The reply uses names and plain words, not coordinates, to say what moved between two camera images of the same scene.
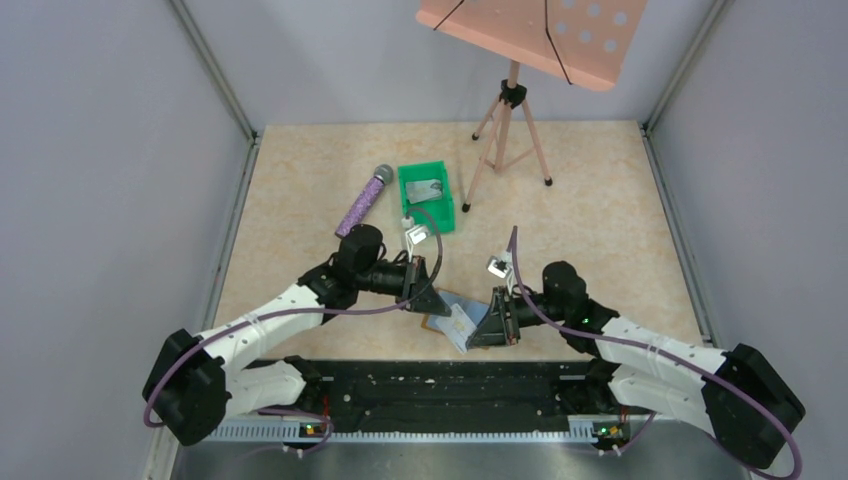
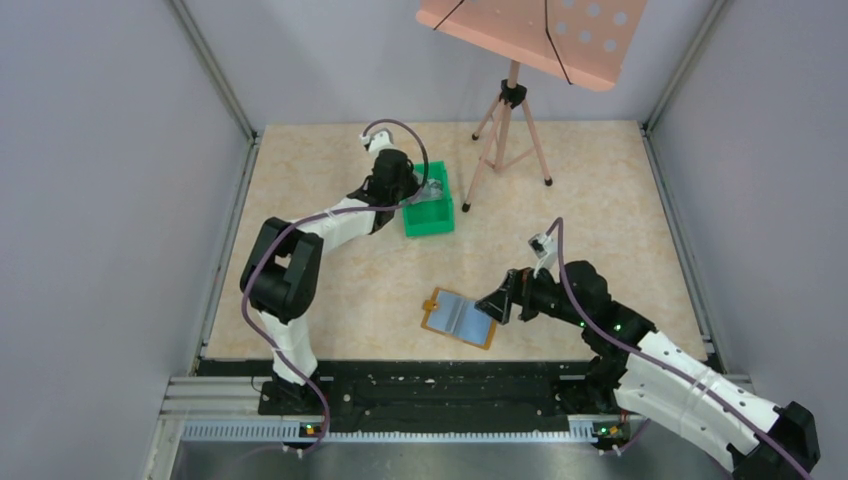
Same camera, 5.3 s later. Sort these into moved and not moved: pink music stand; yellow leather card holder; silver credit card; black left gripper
Moved: black left gripper
Not moved: yellow leather card holder; silver credit card; pink music stand
